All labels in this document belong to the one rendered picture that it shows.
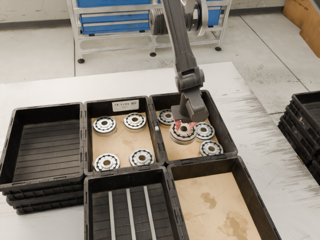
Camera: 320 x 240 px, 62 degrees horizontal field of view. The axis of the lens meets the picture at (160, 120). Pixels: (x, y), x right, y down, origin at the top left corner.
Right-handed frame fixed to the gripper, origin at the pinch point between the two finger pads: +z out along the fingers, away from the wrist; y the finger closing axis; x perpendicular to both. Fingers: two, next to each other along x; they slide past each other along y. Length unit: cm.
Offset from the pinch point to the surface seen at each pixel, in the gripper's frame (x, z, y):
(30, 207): -8, 28, -62
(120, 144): 10.7, 20.4, -23.7
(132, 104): 28.7, 15.0, -15.6
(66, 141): 16, 21, -47
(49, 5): 284, 92, -83
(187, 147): 3.4, 19.9, 5.5
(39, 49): 228, 116, -98
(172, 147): 4.7, 20.0, -1.2
